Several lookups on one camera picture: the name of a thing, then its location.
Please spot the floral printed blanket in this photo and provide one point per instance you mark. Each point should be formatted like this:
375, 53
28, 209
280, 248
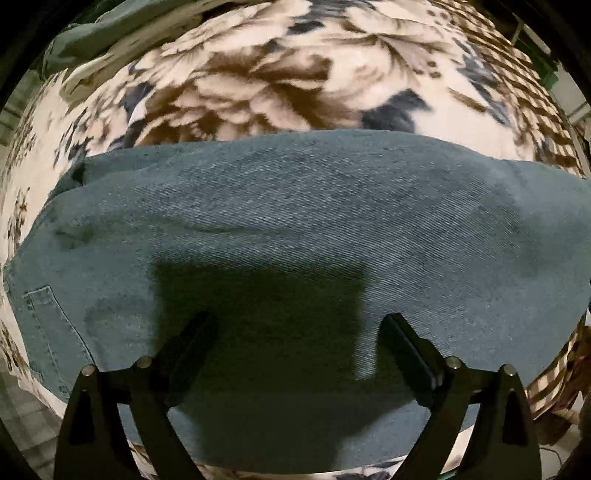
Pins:
286, 74

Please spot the green cloth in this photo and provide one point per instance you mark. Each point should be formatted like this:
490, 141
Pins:
92, 37

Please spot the blue denim pants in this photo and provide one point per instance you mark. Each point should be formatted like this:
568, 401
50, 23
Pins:
295, 212

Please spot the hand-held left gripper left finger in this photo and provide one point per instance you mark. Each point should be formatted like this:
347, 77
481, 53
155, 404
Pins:
184, 353

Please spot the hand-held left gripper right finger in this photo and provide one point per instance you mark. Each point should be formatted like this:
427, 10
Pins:
412, 355

